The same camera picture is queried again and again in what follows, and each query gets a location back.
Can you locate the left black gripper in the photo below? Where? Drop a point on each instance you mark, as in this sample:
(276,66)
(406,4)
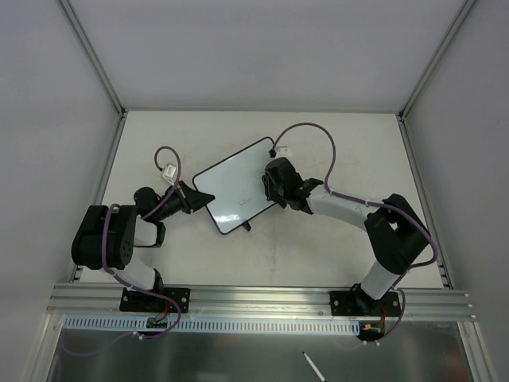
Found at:
(185,197)

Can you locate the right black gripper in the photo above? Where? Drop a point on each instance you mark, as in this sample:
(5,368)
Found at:
(269,185)

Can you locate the black framed whiteboard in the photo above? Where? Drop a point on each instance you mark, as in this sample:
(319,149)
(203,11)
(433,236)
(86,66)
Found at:
(236,182)

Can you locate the black whiteboard eraser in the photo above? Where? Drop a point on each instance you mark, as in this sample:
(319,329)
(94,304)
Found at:
(268,186)

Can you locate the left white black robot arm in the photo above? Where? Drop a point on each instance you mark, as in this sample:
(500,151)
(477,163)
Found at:
(107,237)

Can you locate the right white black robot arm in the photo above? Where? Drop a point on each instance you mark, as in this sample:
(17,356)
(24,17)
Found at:
(397,236)

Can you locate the white marker pen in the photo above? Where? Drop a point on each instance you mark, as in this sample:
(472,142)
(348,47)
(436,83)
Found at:
(315,369)

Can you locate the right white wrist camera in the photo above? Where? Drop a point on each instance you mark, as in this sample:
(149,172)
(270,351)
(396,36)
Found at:
(283,151)

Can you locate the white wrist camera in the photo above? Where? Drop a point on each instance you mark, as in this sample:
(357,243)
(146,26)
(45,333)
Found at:
(283,151)
(169,173)

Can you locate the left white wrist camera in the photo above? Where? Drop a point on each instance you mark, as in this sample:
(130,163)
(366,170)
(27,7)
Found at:
(169,173)

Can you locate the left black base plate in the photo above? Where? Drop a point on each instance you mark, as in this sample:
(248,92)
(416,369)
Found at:
(137,302)

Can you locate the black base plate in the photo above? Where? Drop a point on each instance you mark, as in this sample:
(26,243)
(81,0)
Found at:
(348,303)
(137,302)

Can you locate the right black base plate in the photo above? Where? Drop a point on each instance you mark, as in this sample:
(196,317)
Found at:
(348,303)

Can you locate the aluminium front rail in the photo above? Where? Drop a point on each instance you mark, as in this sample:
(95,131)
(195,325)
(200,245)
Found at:
(260,302)

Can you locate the white slotted cable duct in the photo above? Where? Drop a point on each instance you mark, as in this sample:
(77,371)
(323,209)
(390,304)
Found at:
(189,324)

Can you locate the left aluminium frame post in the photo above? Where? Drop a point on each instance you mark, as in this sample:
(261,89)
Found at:
(80,33)

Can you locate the aluminium frame post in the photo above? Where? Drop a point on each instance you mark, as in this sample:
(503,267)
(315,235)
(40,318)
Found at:
(431,67)
(80,33)

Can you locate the right aluminium frame post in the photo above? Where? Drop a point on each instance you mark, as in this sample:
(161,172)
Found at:
(431,67)

